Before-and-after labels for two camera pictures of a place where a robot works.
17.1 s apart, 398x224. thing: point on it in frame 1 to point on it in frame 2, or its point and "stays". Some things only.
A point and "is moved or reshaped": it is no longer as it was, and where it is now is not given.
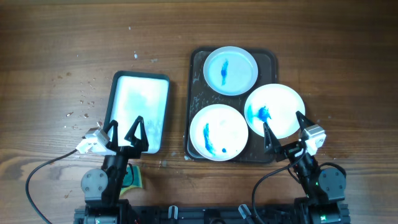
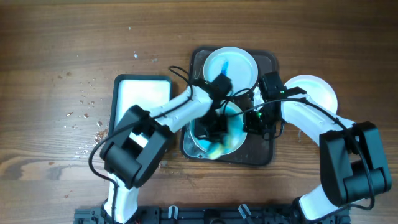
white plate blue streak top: [231, 70] stays
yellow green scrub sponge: [128, 178] is moved or reshaped
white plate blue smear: [219, 132] to [317, 89]
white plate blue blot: [277, 105] is moved or reshaped
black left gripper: [138, 145] to [217, 135]
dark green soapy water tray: [134, 94] stays
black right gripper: [273, 145] to [250, 126]
